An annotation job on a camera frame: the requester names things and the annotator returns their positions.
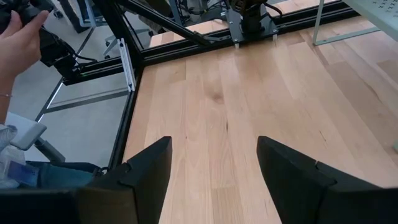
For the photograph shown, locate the black bulky device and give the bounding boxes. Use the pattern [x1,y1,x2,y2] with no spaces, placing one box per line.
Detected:
[0,0,56,34]

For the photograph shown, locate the grey chair armrest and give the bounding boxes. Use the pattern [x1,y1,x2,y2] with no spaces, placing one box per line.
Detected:
[8,121,67,163]

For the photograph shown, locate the pale perforated metal desk riser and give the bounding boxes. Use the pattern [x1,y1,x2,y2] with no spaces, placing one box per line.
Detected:
[312,0,398,154]

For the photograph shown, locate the person's hand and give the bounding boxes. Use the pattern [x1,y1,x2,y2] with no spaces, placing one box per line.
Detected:
[0,10,50,82]

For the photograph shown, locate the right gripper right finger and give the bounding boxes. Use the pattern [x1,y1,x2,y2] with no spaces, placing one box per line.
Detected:
[257,136,380,224]

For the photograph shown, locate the person's leg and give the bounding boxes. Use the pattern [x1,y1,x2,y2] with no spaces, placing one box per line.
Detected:
[0,124,105,190]

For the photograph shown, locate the white frame bracket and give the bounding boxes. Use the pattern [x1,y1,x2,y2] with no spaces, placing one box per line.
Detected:
[117,37,137,93]

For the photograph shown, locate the black table-level camera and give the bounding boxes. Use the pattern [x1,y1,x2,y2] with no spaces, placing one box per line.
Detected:
[39,27,98,86]

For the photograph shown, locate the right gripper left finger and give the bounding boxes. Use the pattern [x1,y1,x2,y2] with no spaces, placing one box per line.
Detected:
[77,136,173,224]

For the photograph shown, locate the person's forearm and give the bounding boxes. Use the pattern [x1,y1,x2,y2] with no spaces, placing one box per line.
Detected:
[0,76,16,125]

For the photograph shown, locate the black table frame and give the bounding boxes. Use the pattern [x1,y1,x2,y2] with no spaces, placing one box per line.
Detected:
[34,0,361,170]

